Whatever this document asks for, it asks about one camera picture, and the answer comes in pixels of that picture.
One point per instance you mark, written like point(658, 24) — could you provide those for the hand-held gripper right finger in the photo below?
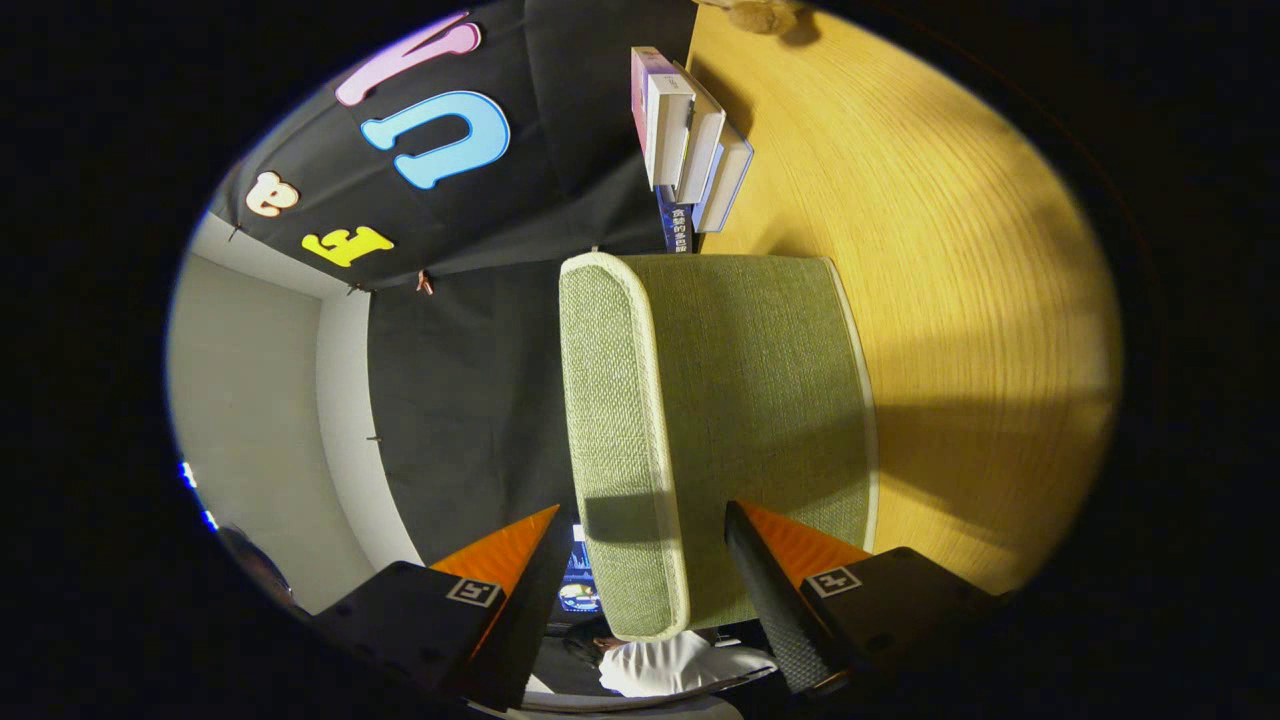
point(775, 610)

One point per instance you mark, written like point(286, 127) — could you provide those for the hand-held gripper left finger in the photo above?
point(520, 620)

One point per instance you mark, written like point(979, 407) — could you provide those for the green fabric storage box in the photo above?
point(740, 400)

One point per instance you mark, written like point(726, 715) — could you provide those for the computer monitor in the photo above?
point(578, 585)

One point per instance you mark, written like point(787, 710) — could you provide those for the black backdrop cloth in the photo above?
point(470, 380)

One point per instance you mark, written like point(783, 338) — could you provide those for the copper clip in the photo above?
point(426, 283)

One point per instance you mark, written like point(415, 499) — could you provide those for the dark blue book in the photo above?
point(676, 225)

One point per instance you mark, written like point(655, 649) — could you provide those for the pale blue book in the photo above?
point(728, 180)

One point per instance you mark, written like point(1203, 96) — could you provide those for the white book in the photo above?
point(705, 140)

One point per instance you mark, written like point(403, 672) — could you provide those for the pink cover book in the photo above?
point(668, 120)

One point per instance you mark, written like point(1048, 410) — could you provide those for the tan plush toy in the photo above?
point(762, 15)

